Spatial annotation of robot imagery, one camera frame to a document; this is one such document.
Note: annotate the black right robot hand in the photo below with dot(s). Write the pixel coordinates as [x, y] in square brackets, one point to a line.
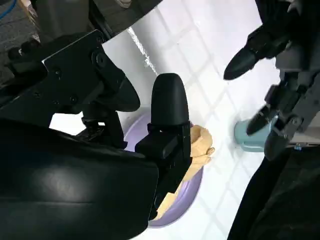
[75, 180]

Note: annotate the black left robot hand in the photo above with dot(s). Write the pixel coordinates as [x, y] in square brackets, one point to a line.
[300, 82]

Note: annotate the pale green mug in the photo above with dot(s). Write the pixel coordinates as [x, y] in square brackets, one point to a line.
[241, 131]

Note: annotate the lilac plate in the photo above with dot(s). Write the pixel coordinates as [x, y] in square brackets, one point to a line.
[186, 200]

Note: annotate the grey machine housing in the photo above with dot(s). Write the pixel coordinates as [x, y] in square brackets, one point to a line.
[62, 17]

